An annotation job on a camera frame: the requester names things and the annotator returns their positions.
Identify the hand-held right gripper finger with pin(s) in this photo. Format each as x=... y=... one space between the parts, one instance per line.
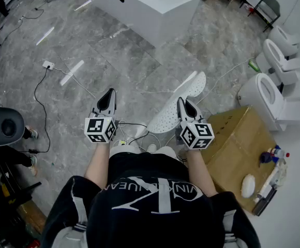
x=193 y=111
x=182 y=110

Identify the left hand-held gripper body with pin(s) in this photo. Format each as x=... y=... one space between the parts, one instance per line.
x=98 y=128

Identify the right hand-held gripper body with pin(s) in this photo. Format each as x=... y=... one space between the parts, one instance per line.
x=196 y=136

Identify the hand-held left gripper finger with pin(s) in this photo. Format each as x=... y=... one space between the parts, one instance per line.
x=112 y=103
x=101 y=102

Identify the white perforated bath mat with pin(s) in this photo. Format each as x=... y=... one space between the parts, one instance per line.
x=165 y=115

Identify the person's right forearm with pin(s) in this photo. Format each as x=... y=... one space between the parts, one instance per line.
x=199 y=172

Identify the person's left forearm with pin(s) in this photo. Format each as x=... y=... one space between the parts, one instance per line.
x=98 y=161

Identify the small white charger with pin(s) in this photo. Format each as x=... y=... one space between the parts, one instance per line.
x=121 y=142

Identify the brown cardboard box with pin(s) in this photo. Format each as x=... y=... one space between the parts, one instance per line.
x=232 y=151

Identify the person's right white shoe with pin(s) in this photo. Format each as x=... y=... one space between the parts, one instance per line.
x=151 y=148

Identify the white power strip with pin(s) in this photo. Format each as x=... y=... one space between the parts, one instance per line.
x=48 y=65

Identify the white toilet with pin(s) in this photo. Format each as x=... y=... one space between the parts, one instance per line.
x=282 y=63
x=256 y=94
x=282 y=39

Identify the white oval brush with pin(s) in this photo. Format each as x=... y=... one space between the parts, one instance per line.
x=247 y=186

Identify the dark blue cloth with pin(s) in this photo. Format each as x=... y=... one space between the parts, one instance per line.
x=266 y=157

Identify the green bottle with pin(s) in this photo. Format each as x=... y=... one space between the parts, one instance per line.
x=253 y=65

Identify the clear bottle red cap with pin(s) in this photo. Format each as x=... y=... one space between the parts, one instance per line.
x=279 y=152

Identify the white rectangular bathtub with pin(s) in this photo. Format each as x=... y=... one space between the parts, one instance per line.
x=150 y=6

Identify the red white bottle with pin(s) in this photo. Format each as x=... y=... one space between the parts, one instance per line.
x=249 y=8

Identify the black frame chair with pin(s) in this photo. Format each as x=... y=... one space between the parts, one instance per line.
x=267 y=9

